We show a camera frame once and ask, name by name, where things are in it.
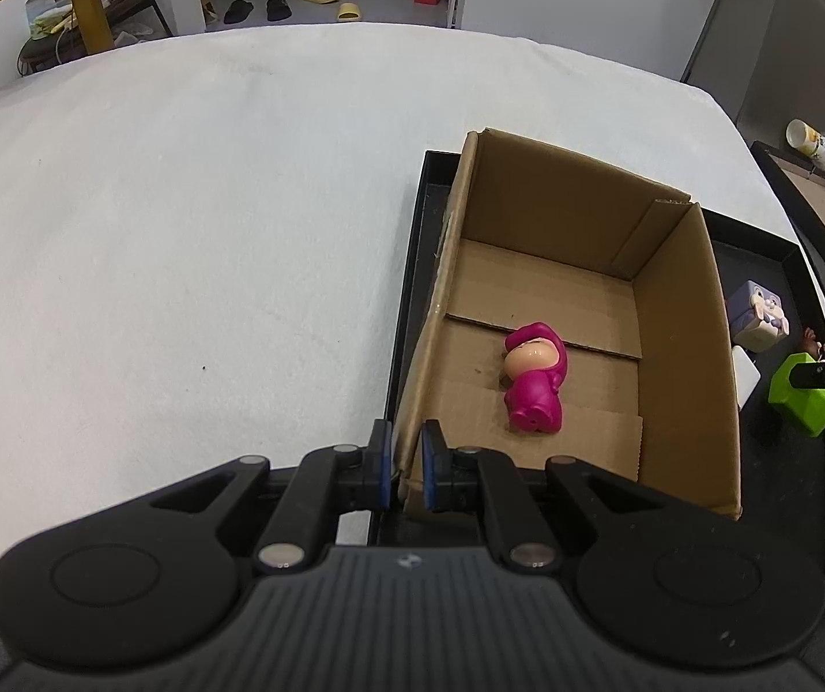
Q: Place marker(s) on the dark chair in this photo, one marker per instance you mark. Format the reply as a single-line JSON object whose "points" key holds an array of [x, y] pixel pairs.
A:
{"points": [[124, 3]]}

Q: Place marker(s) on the magenta hooded figurine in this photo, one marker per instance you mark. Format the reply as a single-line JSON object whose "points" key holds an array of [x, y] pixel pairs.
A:
{"points": [[536, 389]]}

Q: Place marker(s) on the purple cube toy box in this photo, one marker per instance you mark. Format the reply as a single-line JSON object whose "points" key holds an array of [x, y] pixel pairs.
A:
{"points": [[758, 313]]}

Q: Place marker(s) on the brown cardboard box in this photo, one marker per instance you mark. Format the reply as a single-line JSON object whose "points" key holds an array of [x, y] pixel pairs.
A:
{"points": [[549, 281]]}

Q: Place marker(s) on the grey board panel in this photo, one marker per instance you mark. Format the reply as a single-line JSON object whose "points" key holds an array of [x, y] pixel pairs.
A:
{"points": [[780, 72]]}

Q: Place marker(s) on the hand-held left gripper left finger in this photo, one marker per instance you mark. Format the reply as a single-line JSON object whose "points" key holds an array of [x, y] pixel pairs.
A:
{"points": [[381, 465]]}

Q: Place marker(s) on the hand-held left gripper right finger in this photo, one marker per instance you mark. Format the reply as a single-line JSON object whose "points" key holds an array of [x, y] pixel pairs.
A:
{"points": [[429, 470]]}

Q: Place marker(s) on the white bed sheet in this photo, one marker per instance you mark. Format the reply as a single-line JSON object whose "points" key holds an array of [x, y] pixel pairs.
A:
{"points": [[203, 231]]}

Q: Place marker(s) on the white paper cup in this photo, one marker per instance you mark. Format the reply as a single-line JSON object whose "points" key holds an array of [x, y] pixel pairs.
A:
{"points": [[812, 143]]}

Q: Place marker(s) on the black slipper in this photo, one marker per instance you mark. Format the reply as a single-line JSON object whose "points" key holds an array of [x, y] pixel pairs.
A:
{"points": [[278, 8], [239, 12]]}

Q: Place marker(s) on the black tray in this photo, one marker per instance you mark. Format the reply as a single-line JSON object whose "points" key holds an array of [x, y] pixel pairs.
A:
{"points": [[765, 490]]}

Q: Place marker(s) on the white charger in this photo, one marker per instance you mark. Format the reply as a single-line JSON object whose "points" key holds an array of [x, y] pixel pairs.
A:
{"points": [[746, 375]]}

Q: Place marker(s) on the green box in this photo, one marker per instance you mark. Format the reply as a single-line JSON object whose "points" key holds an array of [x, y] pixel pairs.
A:
{"points": [[805, 404]]}

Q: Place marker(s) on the small brown figurine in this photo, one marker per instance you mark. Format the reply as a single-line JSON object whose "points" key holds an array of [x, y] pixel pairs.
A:
{"points": [[811, 342]]}

